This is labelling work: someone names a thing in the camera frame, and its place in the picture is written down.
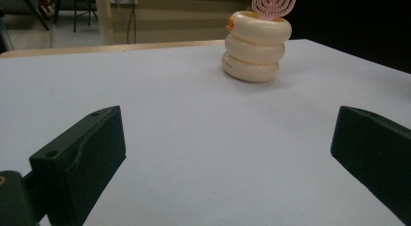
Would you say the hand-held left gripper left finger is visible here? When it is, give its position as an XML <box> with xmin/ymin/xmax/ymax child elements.
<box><xmin>28</xmin><ymin>105</ymin><xmax>127</xmax><ymax>226</ymax></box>

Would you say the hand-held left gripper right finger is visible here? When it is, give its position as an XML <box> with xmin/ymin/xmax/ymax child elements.
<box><xmin>330</xmin><ymin>105</ymin><xmax>411</xmax><ymax>226</ymax></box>

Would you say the cream ringed holder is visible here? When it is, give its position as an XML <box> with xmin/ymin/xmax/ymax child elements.
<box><xmin>221</xmin><ymin>11</ymin><xmax>293</xmax><ymax>83</ymax></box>

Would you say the small orange item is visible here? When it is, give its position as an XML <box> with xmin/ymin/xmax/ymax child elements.
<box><xmin>226</xmin><ymin>15</ymin><xmax>238</xmax><ymax>32</ymax></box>

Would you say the white table cover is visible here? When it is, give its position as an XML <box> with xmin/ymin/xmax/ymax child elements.
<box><xmin>0</xmin><ymin>38</ymin><xmax>411</xmax><ymax>226</ymax></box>

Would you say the dark metal stand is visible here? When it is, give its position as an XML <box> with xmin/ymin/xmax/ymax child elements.
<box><xmin>0</xmin><ymin>12</ymin><xmax>16</xmax><ymax>54</ymax></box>

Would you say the black metal stool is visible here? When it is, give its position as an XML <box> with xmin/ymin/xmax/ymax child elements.
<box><xmin>52</xmin><ymin>0</ymin><xmax>99</xmax><ymax>34</ymax></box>

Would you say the beige wooden partition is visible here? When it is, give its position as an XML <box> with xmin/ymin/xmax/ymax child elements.
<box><xmin>95</xmin><ymin>0</ymin><xmax>256</xmax><ymax>47</ymax></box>

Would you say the black cable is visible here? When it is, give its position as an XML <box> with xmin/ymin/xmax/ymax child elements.
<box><xmin>126</xmin><ymin>4</ymin><xmax>134</xmax><ymax>45</ymax></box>
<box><xmin>131</xmin><ymin>2</ymin><xmax>138</xmax><ymax>45</ymax></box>

